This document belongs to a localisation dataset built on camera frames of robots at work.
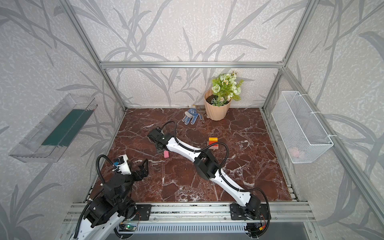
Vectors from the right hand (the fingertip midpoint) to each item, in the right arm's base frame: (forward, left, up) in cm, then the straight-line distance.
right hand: (163, 141), depth 99 cm
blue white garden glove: (+25, -17, -1) cm, 31 cm away
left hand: (-19, +4, +15) cm, 24 cm away
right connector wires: (-48, -51, -2) cm, 70 cm away
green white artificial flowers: (+26, -42, +23) cm, 54 cm away
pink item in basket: (-18, -72, +18) cm, 77 cm away
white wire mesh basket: (-18, -68, +33) cm, 78 cm away
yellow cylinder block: (+2, -34, -1) cm, 34 cm away
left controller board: (-47, +8, -2) cm, 48 cm away
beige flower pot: (+18, -36, +8) cm, 41 cm away
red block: (-1, -32, -1) cm, 32 cm away
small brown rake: (+28, -26, +1) cm, 38 cm away
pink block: (-9, -3, -1) cm, 10 cm away
